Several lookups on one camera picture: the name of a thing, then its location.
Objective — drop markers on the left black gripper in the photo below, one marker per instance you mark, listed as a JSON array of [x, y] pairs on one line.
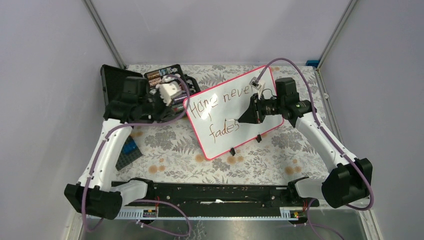
[[165, 111]]

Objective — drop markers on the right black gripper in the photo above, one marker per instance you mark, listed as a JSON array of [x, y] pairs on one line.
[[254, 114]]

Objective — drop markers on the pink framed whiteboard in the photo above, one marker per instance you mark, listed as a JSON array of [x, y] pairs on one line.
[[208, 110]]

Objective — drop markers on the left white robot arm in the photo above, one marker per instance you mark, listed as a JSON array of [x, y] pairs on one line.
[[94, 194]]

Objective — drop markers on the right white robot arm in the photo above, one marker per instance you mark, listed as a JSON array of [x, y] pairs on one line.
[[349, 178]]

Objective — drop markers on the black poker chip case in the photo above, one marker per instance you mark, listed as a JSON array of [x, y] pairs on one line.
[[128, 95]]

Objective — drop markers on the floral patterned table mat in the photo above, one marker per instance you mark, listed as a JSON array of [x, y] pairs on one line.
[[172, 153]]

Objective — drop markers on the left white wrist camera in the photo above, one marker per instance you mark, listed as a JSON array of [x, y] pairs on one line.
[[168, 91]]

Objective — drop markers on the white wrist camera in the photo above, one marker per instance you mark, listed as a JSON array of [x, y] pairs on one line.
[[168, 91], [258, 84]]

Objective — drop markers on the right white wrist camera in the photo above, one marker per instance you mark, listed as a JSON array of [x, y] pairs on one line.
[[258, 84]]

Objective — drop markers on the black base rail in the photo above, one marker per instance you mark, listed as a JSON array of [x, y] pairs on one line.
[[196, 195]]

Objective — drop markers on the blue corner bracket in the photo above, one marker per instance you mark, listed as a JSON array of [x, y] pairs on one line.
[[312, 63]]

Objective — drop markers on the white slotted cable duct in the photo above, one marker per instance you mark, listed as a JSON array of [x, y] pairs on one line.
[[215, 213]]

